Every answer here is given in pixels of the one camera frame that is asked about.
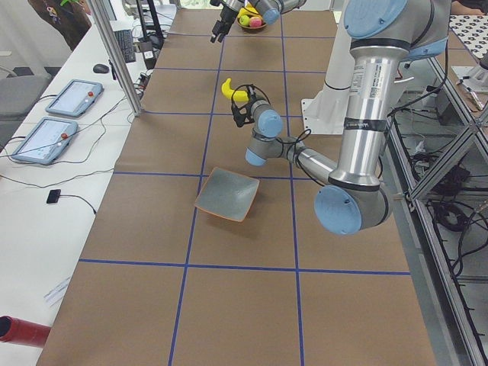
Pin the upper teach pendant tablet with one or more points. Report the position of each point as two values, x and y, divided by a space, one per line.
75 98

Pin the small black device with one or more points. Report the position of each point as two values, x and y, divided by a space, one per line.
53 196

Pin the black computer mouse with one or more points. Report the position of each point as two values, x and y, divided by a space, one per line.
101 69

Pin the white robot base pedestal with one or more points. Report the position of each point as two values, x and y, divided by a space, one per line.
325 113

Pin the teach pendant tablet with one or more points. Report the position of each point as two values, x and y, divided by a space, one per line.
75 98
46 142

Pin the yellow-green banana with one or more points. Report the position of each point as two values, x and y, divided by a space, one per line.
233 94

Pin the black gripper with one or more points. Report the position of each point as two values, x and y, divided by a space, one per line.
228 12
248 107

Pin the person in beige shirt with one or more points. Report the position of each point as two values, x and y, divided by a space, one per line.
69 18

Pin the black keyboard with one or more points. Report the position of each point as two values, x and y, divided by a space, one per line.
124 40

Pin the lower teach pendant tablet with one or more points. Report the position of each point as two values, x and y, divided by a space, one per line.
46 142

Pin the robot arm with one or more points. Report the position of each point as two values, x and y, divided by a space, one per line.
384 34
270 10

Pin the aluminium frame post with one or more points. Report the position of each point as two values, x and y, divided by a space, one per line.
115 55

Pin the red cylinder tube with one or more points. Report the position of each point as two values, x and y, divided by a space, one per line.
22 332

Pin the wicker fruit basket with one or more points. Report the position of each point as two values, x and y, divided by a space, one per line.
251 23

